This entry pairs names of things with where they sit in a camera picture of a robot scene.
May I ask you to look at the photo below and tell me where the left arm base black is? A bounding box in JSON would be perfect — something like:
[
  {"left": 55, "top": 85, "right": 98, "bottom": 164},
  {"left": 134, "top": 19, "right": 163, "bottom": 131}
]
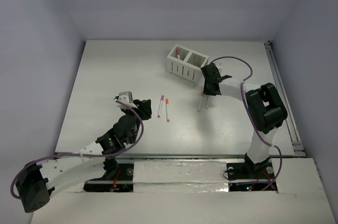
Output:
[{"left": 83, "top": 159, "right": 134, "bottom": 193}]

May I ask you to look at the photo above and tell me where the salmon capped white marker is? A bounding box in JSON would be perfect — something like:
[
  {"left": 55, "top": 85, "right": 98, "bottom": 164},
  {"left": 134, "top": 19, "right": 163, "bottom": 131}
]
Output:
[{"left": 197, "top": 93, "right": 204, "bottom": 112}]

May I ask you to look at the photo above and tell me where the pink capped white marker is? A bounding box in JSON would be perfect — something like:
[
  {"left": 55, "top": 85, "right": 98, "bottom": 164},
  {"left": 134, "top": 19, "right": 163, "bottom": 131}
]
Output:
[{"left": 176, "top": 48, "right": 180, "bottom": 59}]

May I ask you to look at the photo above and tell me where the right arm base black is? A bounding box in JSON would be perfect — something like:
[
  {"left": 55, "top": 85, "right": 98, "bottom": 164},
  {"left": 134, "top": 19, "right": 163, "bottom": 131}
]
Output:
[{"left": 222, "top": 154, "right": 277, "bottom": 192}]

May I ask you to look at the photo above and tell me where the white two-compartment pen holder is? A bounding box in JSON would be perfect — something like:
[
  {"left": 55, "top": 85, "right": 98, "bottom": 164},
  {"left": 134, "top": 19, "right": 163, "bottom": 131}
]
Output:
[{"left": 166, "top": 45, "right": 209, "bottom": 85}]

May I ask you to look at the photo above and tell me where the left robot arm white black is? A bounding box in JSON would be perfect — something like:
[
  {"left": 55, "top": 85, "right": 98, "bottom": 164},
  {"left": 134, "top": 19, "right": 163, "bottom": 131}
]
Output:
[{"left": 11, "top": 92, "right": 152, "bottom": 213}]

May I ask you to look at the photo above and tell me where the white foam block centre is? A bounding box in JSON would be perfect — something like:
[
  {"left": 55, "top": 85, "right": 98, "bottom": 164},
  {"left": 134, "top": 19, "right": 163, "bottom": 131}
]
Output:
[{"left": 133, "top": 161, "right": 229, "bottom": 193}]

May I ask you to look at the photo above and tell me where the yellow capped white marker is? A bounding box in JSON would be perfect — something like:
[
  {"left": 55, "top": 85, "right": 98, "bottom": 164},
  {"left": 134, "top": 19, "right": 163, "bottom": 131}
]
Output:
[{"left": 205, "top": 96, "right": 210, "bottom": 110}]

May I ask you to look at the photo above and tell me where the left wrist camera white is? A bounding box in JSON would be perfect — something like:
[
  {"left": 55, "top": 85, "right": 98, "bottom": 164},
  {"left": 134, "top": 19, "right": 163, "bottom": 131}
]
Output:
[{"left": 114, "top": 91, "right": 137, "bottom": 109}]

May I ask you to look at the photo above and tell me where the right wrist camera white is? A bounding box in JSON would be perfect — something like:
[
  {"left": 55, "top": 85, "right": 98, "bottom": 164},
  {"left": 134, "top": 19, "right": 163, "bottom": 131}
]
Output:
[{"left": 214, "top": 62, "right": 222, "bottom": 72}]

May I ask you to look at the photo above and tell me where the purple capped white marker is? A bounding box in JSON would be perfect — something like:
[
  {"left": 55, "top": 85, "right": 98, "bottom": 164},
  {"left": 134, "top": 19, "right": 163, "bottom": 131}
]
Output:
[{"left": 157, "top": 95, "right": 164, "bottom": 118}]

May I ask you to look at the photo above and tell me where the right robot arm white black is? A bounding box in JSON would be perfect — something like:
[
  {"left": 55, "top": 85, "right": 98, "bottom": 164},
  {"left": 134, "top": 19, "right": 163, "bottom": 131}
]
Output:
[{"left": 201, "top": 63, "right": 288, "bottom": 178}]

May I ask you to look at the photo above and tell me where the aluminium rail right side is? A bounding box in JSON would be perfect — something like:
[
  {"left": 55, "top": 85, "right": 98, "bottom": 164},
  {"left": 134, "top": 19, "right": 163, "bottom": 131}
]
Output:
[{"left": 264, "top": 41, "right": 306, "bottom": 157}]

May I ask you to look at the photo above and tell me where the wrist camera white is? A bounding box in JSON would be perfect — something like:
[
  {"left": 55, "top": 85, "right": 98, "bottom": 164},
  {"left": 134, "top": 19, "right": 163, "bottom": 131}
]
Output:
[
  {"left": 114, "top": 91, "right": 137, "bottom": 109},
  {"left": 214, "top": 62, "right": 222, "bottom": 72}
]

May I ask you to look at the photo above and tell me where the orange capped white marker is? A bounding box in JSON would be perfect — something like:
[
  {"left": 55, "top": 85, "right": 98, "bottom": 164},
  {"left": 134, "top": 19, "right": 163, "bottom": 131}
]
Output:
[{"left": 165, "top": 99, "right": 170, "bottom": 122}]

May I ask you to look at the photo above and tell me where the aluminium rail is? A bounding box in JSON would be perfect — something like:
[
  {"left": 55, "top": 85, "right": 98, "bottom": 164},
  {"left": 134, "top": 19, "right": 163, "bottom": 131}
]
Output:
[
  {"left": 264, "top": 41, "right": 306, "bottom": 157},
  {"left": 54, "top": 152, "right": 249, "bottom": 160}
]

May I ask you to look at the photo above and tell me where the aluminium rail front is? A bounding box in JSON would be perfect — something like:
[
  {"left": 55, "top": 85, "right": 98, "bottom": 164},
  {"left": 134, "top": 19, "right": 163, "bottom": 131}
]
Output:
[{"left": 54, "top": 152, "right": 249, "bottom": 160}]

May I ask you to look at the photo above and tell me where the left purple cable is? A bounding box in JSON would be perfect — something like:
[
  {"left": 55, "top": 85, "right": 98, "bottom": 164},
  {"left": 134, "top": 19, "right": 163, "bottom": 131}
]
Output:
[{"left": 9, "top": 101, "right": 145, "bottom": 200}]

